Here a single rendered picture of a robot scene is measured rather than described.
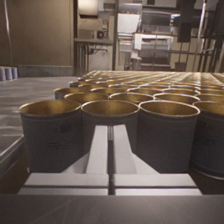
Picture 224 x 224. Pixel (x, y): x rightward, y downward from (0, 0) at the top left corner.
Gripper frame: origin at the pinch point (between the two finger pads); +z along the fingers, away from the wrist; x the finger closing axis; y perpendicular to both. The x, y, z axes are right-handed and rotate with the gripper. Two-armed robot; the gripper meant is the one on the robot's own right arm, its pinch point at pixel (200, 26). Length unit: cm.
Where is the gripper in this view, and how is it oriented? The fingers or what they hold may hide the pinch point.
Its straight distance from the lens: 37.8
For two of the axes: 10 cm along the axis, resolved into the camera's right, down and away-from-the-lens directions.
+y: -10.0, -0.1, -0.3
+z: -0.2, 9.6, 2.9
